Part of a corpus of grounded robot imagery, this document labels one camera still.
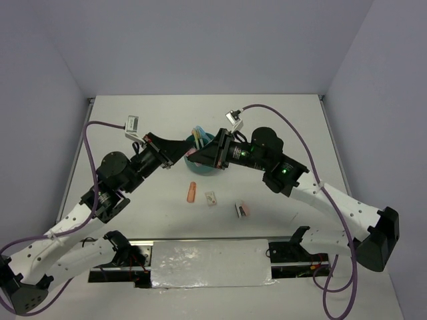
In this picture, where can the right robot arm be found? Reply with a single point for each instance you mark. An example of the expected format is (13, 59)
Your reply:
(369, 234)

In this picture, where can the white staples box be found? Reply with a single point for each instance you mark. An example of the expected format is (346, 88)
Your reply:
(211, 198)

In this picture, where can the yellow pen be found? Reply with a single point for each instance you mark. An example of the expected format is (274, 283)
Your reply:
(197, 140)

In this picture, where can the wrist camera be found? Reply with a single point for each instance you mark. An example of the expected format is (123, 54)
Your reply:
(131, 127)
(234, 118)

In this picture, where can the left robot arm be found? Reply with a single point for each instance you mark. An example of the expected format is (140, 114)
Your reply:
(29, 275)

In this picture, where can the foil covered base plate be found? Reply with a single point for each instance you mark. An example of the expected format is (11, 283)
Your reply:
(197, 264)

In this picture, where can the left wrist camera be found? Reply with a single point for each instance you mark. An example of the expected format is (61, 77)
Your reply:
(131, 127)

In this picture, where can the orange transparent cap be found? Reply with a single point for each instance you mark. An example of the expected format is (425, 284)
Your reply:
(191, 192)

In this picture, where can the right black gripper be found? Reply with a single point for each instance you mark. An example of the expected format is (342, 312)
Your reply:
(215, 152)

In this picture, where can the teal round organizer container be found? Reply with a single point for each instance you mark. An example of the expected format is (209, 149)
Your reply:
(198, 168)

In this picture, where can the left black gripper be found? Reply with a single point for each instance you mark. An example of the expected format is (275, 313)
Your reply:
(167, 151)

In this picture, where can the pink white stapler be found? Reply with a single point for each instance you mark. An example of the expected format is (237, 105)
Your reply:
(242, 210)

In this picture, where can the green white pen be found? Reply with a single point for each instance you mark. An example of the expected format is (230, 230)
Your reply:
(201, 141)

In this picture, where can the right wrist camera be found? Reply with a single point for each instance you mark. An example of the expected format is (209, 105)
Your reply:
(234, 118)

